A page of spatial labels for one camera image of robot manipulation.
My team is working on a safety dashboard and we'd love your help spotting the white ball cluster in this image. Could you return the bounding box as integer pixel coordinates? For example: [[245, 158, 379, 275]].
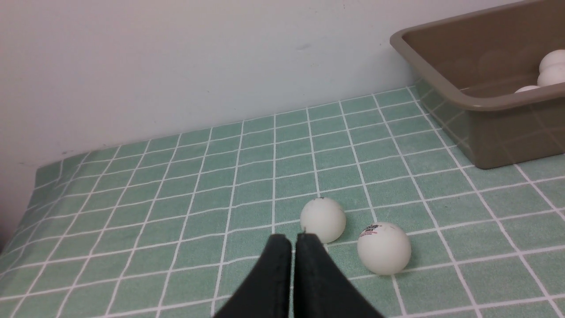
[[537, 63, 565, 87], [539, 49, 565, 73]]

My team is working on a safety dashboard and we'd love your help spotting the olive green plastic bin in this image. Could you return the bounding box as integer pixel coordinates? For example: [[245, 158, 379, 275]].
[[390, 0, 565, 169]]

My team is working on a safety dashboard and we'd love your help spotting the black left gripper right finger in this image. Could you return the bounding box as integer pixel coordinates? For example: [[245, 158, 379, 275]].
[[294, 233, 383, 318]]

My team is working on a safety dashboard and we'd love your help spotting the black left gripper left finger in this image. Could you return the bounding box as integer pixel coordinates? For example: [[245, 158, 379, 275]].
[[215, 234, 291, 318]]

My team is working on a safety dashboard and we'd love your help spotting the white ball cluster back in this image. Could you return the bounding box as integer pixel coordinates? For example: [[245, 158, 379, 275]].
[[537, 63, 565, 87]]

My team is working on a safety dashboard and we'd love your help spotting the white ball with logo left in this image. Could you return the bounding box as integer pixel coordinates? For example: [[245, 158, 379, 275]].
[[357, 222, 412, 276]]

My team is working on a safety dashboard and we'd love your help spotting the green checkered tablecloth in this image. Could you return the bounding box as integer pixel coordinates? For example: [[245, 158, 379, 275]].
[[1, 87, 564, 318]]

